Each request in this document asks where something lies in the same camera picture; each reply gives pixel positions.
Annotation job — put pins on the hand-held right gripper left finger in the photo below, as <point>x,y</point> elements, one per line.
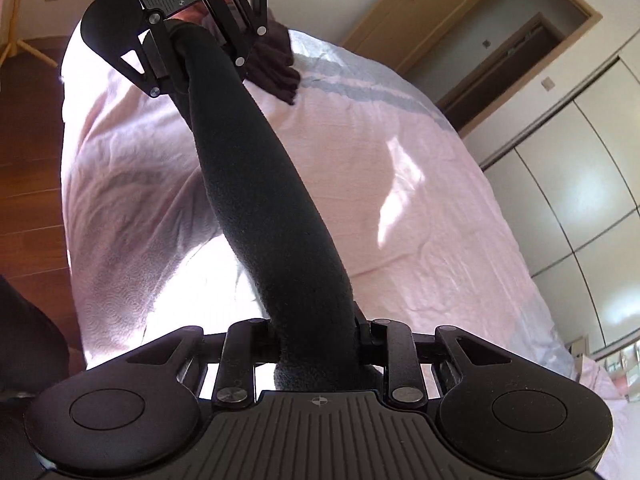
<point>245,340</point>

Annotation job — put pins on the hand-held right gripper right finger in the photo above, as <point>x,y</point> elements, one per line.
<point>392,340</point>

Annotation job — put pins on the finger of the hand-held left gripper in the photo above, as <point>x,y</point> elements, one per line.
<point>225,25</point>
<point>150,75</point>

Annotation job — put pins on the dark green long-sleeve shirt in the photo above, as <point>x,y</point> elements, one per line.
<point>260,200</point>

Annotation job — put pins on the maroon folded cloth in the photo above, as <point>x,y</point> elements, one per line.
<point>277,67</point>

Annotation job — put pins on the wooden rack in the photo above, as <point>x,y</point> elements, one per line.
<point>35,50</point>

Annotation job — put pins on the pink bed cover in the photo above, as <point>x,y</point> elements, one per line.
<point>380,170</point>

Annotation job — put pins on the wooden door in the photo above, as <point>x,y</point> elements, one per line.
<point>450,20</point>

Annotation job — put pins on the beige bedside table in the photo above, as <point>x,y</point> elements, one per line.
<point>617,360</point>

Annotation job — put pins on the white wardrobe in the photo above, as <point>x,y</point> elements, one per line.
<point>590,185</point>

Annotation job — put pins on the wall switch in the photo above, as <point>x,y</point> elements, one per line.
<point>548,83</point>

